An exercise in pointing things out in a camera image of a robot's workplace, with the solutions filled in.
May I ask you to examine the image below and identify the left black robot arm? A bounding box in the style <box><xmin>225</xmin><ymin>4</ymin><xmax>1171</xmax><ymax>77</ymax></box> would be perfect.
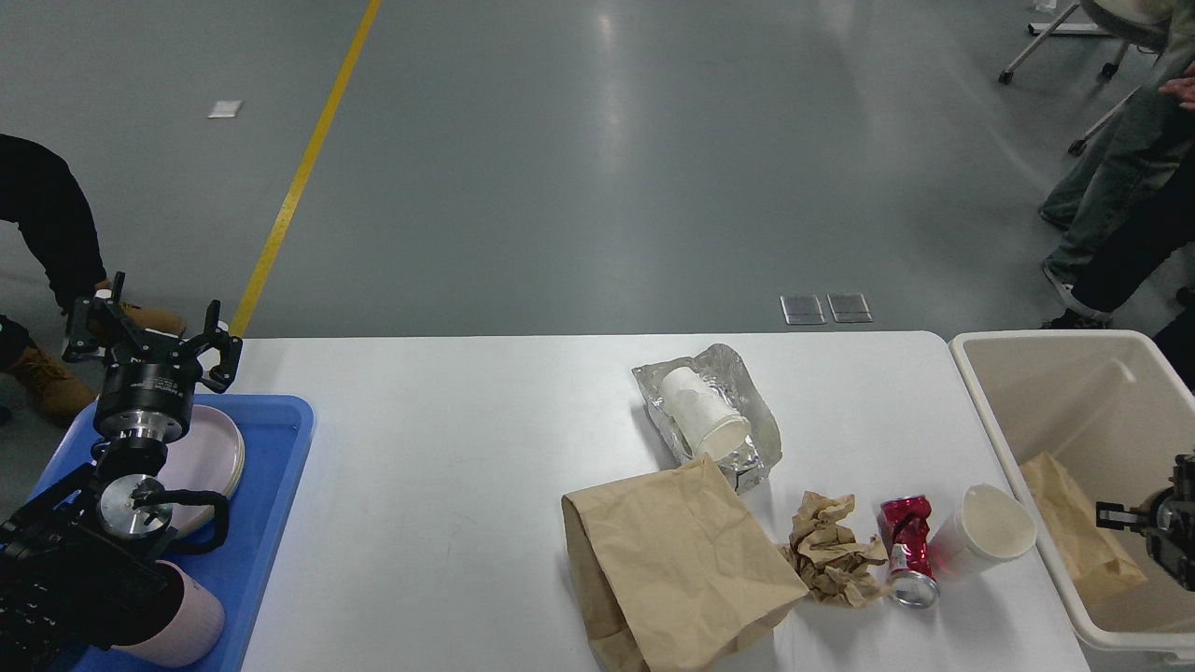
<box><xmin>4</xmin><ymin>273</ymin><xmax>243</xmax><ymax>671</ymax></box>

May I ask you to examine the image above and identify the clear plastic wrapper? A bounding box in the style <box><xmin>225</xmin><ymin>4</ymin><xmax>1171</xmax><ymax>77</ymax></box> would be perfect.
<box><xmin>632</xmin><ymin>343</ymin><xmax>782</xmax><ymax>493</ymax></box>

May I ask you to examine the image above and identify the large brown paper bag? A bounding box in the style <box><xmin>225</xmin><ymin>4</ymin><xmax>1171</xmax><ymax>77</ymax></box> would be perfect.
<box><xmin>562</xmin><ymin>456</ymin><xmax>808</xmax><ymax>671</ymax></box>

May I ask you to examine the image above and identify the beige plastic bin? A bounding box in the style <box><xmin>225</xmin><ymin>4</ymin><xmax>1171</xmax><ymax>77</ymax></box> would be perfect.
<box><xmin>950</xmin><ymin>330</ymin><xmax>1194</xmax><ymax>671</ymax></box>

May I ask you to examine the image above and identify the crumpled brown paper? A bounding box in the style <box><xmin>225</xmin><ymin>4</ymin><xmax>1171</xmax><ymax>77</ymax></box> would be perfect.
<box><xmin>777</xmin><ymin>491</ymin><xmax>893</xmax><ymax>609</ymax></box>

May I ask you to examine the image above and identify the pink plate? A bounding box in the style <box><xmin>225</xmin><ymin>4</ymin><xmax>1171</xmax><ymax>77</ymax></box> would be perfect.
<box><xmin>155</xmin><ymin>405</ymin><xmax>245</xmax><ymax>500</ymax></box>

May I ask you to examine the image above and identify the grey floor plate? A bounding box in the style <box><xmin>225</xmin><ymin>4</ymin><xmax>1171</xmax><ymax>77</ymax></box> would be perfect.
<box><xmin>825</xmin><ymin>293</ymin><xmax>874</xmax><ymax>324</ymax></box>
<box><xmin>780</xmin><ymin>294</ymin><xmax>827</xmax><ymax>325</ymax></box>

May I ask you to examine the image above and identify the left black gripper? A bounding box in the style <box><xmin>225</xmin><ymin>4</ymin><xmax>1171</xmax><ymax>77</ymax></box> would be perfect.
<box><xmin>63</xmin><ymin>271</ymin><xmax>244</xmax><ymax>442</ymax></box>

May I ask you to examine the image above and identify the white paper cup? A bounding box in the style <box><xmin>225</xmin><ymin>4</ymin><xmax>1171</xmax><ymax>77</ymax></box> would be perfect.
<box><xmin>660</xmin><ymin>367</ymin><xmax>752</xmax><ymax>460</ymax></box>

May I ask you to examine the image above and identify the pink cup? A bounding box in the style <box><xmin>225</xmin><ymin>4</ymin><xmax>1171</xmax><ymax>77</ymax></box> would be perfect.
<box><xmin>111</xmin><ymin>560</ymin><xmax>225</xmax><ymax>668</ymax></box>

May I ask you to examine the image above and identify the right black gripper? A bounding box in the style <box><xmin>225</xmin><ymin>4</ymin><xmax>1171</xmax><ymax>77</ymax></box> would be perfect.
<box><xmin>1093</xmin><ymin>454</ymin><xmax>1194</xmax><ymax>592</ymax></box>

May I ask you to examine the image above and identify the person with tan boots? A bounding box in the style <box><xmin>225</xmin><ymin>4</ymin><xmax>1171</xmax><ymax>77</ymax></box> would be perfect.
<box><xmin>0</xmin><ymin>132</ymin><xmax>188</xmax><ymax>426</ymax></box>

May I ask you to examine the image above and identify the blue plastic tray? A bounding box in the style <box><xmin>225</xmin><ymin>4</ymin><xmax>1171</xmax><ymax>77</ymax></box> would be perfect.
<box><xmin>29</xmin><ymin>393</ymin><xmax>315</xmax><ymax>671</ymax></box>

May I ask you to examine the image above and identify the rolling chair base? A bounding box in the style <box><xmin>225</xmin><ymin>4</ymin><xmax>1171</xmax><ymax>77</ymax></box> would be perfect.
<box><xmin>995</xmin><ymin>1</ymin><xmax>1173</xmax><ymax>97</ymax></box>

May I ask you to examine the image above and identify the crushed red soda can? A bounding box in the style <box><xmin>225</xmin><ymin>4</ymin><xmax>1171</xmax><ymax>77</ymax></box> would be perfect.
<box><xmin>878</xmin><ymin>495</ymin><xmax>940</xmax><ymax>609</ymax></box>

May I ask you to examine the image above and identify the person in grey trousers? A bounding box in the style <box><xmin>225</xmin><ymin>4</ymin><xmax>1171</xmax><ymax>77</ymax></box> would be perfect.
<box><xmin>1038</xmin><ymin>1</ymin><xmax>1194</xmax><ymax>301</ymax></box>

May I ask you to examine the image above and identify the person in dark trousers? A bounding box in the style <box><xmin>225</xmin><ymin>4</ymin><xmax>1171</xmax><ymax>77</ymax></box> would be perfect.
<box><xmin>1041</xmin><ymin>173</ymin><xmax>1195</xmax><ymax>393</ymax></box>

